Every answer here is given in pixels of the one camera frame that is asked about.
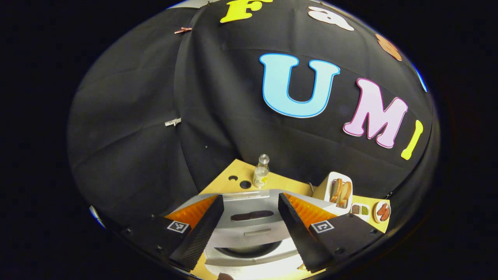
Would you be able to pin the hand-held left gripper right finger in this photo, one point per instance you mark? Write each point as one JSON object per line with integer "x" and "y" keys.
{"x": 297, "y": 235}

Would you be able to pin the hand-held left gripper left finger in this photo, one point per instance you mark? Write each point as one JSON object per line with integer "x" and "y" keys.
{"x": 202, "y": 235}

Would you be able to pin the white rice cooker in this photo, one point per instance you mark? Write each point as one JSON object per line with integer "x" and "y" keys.
{"x": 253, "y": 237}

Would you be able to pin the toasted bread slice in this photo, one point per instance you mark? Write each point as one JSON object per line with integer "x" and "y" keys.
{"x": 336, "y": 190}
{"x": 345, "y": 194}

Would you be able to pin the white toaster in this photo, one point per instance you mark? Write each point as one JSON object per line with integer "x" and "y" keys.
{"x": 330, "y": 182}

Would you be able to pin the white divided bean dish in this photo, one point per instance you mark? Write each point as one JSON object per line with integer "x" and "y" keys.
{"x": 360, "y": 216}

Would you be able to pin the clear glass bottle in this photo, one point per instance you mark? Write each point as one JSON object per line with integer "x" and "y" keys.
{"x": 260, "y": 177}

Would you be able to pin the small white round plate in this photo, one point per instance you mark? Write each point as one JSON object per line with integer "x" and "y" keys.
{"x": 375, "y": 216}

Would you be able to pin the red meat slice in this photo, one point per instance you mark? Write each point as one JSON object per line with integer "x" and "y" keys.
{"x": 385, "y": 214}
{"x": 381, "y": 210}

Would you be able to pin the white cloth clip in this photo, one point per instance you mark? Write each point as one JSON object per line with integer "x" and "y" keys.
{"x": 173, "y": 122}

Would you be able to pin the black backdrop cloth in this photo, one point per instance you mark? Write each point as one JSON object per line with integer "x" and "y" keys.
{"x": 155, "y": 116}

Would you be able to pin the red cloth clip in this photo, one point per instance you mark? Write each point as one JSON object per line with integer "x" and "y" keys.
{"x": 183, "y": 30}

